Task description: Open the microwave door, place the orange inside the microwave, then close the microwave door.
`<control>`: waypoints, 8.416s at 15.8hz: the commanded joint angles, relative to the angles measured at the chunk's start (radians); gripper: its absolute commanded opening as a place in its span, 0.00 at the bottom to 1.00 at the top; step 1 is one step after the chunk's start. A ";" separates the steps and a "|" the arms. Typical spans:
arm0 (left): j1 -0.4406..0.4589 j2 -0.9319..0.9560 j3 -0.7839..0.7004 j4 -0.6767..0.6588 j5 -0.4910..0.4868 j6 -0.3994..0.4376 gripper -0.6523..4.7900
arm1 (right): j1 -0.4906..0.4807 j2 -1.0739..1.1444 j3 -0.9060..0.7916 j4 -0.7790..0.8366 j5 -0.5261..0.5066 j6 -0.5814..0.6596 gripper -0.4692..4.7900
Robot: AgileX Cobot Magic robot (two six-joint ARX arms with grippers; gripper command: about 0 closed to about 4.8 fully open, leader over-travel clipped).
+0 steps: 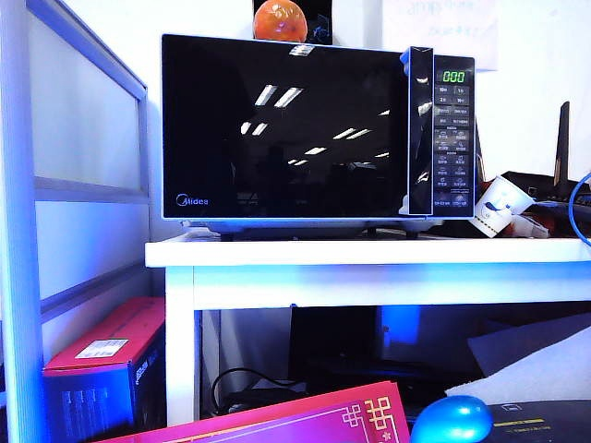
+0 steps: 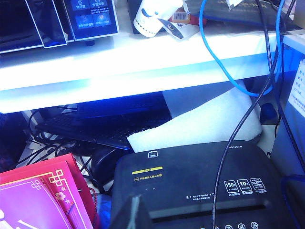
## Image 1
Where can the orange fruit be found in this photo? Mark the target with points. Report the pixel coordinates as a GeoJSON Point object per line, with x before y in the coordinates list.
{"type": "Point", "coordinates": [279, 20]}

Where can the grey Midea microwave body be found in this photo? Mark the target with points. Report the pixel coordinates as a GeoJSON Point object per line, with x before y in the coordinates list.
{"type": "Point", "coordinates": [454, 138]}

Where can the white table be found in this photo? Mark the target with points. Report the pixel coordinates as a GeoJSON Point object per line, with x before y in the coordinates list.
{"type": "Point", "coordinates": [369, 251]}

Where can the black power adapter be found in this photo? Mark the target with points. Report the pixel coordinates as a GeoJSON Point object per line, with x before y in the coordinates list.
{"type": "Point", "coordinates": [263, 397]}

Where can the pink box with gold pattern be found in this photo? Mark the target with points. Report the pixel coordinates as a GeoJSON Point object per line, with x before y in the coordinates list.
{"type": "Point", "coordinates": [277, 422]}

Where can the white paper cup whale print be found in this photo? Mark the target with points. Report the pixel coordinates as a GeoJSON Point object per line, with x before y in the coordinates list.
{"type": "Point", "coordinates": [496, 203]}

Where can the red and blue cardboard box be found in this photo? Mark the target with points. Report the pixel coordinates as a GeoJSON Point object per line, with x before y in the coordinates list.
{"type": "Point", "coordinates": [101, 332]}

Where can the small red white carton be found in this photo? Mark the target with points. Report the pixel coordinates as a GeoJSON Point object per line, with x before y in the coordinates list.
{"type": "Point", "coordinates": [531, 226]}

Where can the shiny blue oval ball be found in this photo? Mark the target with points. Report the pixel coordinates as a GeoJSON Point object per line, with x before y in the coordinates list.
{"type": "Point", "coordinates": [450, 420]}

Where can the black router with antennas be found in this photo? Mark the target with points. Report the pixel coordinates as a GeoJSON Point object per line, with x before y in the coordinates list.
{"type": "Point", "coordinates": [545, 184]}

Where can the white foam sheet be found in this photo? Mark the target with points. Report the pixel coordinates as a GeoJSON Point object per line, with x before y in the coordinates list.
{"type": "Point", "coordinates": [531, 369]}

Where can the black paper shredder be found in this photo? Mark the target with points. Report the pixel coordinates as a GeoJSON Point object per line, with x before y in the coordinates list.
{"type": "Point", "coordinates": [545, 424]}

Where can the grey frame frosted partition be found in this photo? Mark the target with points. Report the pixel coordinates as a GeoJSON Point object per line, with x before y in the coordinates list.
{"type": "Point", "coordinates": [16, 184]}

